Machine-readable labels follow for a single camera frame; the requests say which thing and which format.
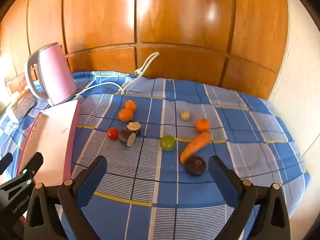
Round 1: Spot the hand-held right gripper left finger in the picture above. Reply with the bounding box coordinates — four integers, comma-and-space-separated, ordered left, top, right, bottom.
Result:
24, 155, 108, 240

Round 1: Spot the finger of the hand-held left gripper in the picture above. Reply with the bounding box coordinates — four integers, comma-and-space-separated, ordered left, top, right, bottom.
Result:
0, 152, 14, 176
18, 152, 44, 180

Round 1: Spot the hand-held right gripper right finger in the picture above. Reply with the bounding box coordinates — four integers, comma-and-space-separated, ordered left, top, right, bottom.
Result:
208, 155, 292, 240

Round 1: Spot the dark round avocado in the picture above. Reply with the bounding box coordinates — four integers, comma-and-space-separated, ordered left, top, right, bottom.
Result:
185, 156, 207, 177

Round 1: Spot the pink rimmed white tray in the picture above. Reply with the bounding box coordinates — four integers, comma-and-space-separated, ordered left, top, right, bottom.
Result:
16, 100, 82, 188

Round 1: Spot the orange carrot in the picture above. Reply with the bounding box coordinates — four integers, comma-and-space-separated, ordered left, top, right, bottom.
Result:
180, 131, 212, 164

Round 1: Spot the red tomato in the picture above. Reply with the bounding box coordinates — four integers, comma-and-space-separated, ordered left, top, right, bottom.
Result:
107, 128, 120, 140

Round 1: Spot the dark eggplant piece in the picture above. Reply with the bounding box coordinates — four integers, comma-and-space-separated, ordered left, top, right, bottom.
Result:
127, 121, 141, 135
118, 129, 137, 147

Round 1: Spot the green tomato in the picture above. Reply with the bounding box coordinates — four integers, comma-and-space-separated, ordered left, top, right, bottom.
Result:
160, 135, 176, 151

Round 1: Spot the orange mandarin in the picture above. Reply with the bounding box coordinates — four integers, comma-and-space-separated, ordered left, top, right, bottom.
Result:
195, 118, 210, 133
118, 108, 134, 122
124, 100, 137, 112

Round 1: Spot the blue checked blanket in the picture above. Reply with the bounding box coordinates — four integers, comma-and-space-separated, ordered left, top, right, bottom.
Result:
0, 70, 310, 240

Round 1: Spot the silver embossed tissue box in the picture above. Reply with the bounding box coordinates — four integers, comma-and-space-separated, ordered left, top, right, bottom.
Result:
6, 89, 38, 123

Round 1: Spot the pink electric kettle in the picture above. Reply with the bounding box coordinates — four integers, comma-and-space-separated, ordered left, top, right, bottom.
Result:
24, 42, 77, 107

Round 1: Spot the wooden wardrobe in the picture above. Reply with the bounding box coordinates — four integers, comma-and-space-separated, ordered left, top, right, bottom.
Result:
0, 0, 293, 100

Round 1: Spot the white power cable with plug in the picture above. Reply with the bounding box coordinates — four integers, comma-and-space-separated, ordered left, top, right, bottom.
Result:
74, 52, 160, 97

